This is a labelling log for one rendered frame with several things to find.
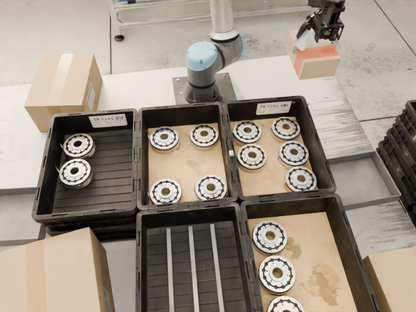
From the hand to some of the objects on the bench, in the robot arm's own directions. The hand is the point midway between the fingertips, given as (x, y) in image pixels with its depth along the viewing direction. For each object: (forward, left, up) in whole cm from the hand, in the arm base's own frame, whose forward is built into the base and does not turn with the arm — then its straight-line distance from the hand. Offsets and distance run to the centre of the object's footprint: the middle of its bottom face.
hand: (312, 49), depth 115 cm
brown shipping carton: (-31, -89, -41) cm, 103 cm away
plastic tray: (+20, -109, -44) cm, 120 cm away
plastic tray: (+29, +15, -41) cm, 52 cm away
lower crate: (+16, -76, -43) cm, 88 cm away
